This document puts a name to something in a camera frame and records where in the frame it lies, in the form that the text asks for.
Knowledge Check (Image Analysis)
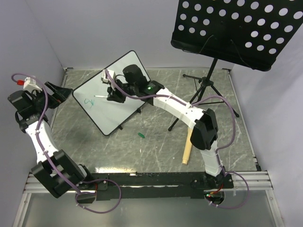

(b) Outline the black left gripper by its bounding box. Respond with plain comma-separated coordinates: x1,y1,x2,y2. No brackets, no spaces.
32,81,72,112

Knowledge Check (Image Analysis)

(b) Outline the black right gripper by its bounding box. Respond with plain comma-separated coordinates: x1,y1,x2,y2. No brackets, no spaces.
107,79,138,104

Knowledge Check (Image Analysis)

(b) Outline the white whiteboard with black frame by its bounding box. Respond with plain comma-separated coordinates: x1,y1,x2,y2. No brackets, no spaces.
72,50,151,136

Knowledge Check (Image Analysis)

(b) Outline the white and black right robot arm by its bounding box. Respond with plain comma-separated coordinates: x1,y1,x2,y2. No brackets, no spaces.
101,64,227,188

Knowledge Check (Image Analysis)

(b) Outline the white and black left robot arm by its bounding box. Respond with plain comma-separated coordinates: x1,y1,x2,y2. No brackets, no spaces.
8,77,94,198

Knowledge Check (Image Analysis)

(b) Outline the beige microphone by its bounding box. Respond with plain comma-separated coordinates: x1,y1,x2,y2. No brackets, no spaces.
182,128,193,165

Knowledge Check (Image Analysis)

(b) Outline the black perforated music stand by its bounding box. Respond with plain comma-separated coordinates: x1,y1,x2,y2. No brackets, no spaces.
167,0,303,131

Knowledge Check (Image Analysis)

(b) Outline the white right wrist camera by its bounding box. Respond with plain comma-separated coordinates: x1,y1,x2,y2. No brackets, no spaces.
100,69,116,84

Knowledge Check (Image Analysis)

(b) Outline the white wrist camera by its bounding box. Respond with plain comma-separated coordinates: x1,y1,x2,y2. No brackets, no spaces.
17,77,41,92
100,69,116,84

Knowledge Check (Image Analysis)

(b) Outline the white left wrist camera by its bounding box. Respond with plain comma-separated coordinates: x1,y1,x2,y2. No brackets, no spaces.
17,77,41,92

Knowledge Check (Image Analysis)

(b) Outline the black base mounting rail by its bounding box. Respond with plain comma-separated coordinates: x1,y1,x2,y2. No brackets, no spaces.
77,172,234,201

